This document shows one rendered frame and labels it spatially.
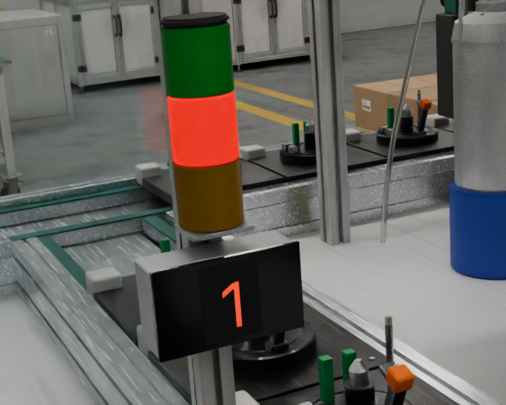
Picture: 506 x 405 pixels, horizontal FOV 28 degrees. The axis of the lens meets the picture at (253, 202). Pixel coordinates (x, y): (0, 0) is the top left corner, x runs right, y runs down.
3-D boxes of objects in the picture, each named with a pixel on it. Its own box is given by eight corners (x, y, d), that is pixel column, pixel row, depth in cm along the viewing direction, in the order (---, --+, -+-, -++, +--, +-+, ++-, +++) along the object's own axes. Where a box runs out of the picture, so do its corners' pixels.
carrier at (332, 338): (396, 376, 119) (392, 276, 115) (207, 430, 109) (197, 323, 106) (301, 312, 140) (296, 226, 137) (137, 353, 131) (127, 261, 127)
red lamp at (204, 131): (250, 159, 74) (246, 92, 73) (187, 170, 72) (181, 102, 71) (223, 147, 78) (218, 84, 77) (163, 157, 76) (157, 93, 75)
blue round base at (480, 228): (560, 268, 174) (561, 185, 170) (487, 287, 168) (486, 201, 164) (503, 245, 188) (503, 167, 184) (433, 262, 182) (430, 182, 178)
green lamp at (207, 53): (245, 92, 73) (240, 22, 71) (181, 101, 71) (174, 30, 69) (218, 83, 77) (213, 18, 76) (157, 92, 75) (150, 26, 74)
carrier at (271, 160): (389, 167, 214) (386, 108, 211) (287, 186, 205) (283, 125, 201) (333, 147, 235) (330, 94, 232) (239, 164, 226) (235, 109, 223)
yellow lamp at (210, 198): (255, 224, 75) (250, 160, 74) (193, 236, 73) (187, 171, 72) (229, 209, 80) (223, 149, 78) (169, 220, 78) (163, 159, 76)
